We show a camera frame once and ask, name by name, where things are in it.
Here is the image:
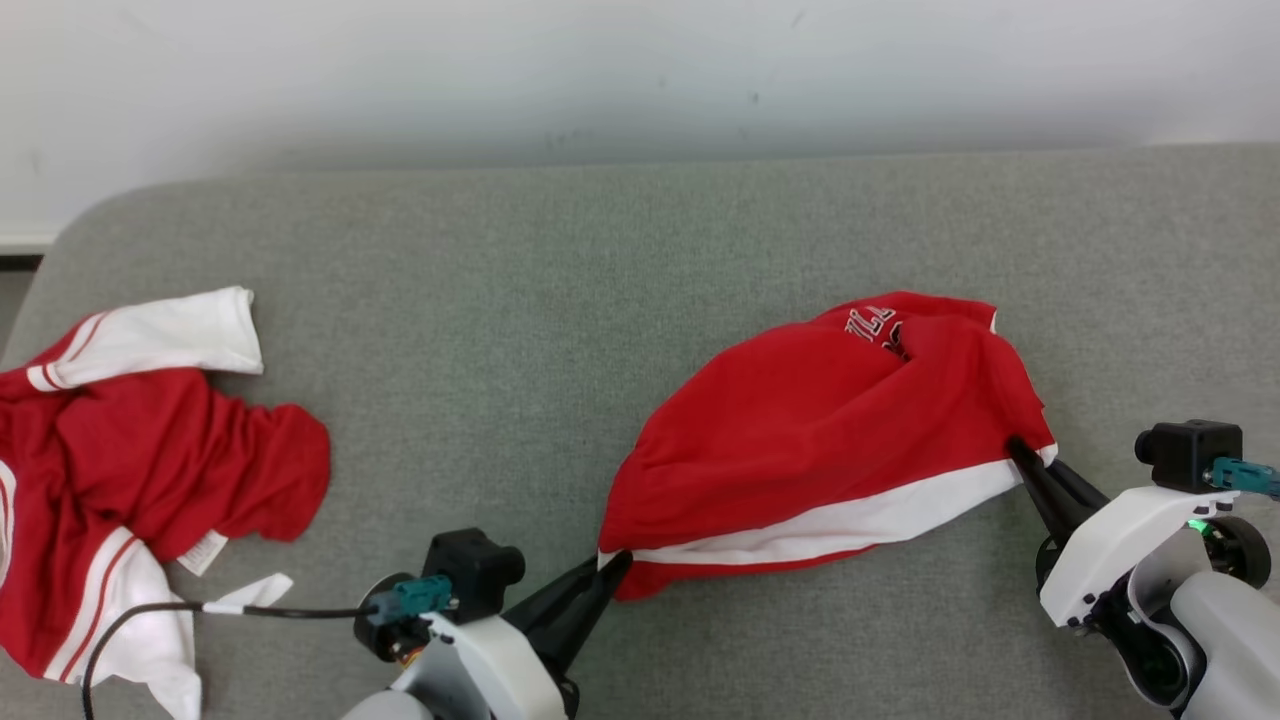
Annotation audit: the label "red jersey with white sleeves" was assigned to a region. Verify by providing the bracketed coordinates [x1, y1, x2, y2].
[0, 286, 332, 720]

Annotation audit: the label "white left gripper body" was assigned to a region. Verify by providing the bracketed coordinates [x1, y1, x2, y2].
[393, 612, 572, 720]

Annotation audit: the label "red shorts with white stripe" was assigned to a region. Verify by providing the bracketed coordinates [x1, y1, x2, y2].
[597, 290, 1059, 603]

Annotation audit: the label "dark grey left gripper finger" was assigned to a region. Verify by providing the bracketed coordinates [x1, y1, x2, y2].
[535, 589, 617, 677]
[500, 549, 636, 642]

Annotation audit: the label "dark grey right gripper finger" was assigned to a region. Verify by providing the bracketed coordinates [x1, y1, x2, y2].
[1006, 437, 1087, 547]
[1049, 459, 1112, 520]

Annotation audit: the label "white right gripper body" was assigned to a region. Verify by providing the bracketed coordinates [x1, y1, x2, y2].
[1035, 485, 1243, 629]

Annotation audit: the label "wall skirting board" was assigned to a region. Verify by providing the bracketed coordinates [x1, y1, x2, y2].
[0, 235, 56, 273]

